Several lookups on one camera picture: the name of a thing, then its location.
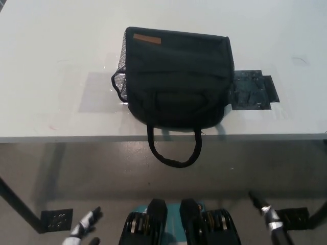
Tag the black soft travel bag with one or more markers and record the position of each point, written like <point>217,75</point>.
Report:
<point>178,76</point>

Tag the black metal table leg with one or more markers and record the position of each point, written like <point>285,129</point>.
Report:
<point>20,204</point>
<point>319,213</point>

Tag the black tape patch on table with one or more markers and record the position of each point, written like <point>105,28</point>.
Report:
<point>251,89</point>

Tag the black floor tape marker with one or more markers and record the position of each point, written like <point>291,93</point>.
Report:
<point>293,217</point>
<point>57,220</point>

